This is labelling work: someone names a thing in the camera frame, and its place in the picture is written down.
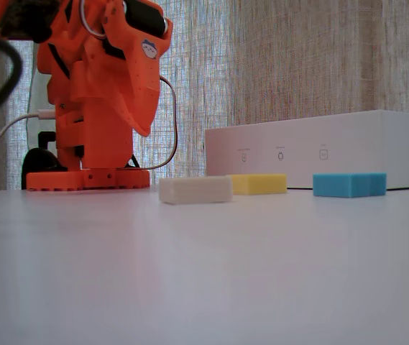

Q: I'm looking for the tricolour servo cable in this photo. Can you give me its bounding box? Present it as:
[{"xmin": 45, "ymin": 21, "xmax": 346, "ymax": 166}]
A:
[
  {"xmin": 132, "ymin": 74, "xmax": 179, "ymax": 170},
  {"xmin": 79, "ymin": 0, "xmax": 109, "ymax": 40}
]

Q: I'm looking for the beige cuboid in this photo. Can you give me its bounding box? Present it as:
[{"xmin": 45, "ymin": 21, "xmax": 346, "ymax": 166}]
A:
[{"xmin": 158, "ymin": 175, "xmax": 234, "ymax": 206}]

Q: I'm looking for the woven curtain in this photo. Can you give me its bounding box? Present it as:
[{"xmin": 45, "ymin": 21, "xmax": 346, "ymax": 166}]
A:
[{"xmin": 0, "ymin": 0, "xmax": 409, "ymax": 191}]

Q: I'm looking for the blue cuboid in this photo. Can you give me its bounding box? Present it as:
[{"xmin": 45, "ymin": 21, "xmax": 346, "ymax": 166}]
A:
[{"xmin": 312, "ymin": 172, "xmax": 387, "ymax": 198}]

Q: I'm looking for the yellow cuboid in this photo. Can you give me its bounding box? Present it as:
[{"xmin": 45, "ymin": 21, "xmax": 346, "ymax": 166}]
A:
[{"xmin": 226, "ymin": 173, "xmax": 288, "ymax": 196}]

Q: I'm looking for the orange robot base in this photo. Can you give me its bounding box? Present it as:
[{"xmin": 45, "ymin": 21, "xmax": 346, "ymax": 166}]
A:
[{"xmin": 26, "ymin": 100, "xmax": 151, "ymax": 192}]

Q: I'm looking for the black table clamp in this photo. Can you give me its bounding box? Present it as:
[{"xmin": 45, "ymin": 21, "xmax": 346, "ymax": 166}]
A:
[{"xmin": 22, "ymin": 131, "xmax": 69, "ymax": 190}]

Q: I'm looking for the white cardboard bin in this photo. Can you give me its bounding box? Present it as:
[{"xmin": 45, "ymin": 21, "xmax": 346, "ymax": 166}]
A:
[{"xmin": 205, "ymin": 109, "xmax": 409, "ymax": 190}]

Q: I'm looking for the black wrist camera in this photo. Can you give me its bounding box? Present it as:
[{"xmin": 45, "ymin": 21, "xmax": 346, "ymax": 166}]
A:
[{"xmin": 0, "ymin": 0, "xmax": 62, "ymax": 44}]

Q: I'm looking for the orange gripper black servo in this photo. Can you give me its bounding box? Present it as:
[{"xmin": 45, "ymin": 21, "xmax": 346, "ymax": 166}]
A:
[{"xmin": 68, "ymin": 0, "xmax": 174, "ymax": 137}]

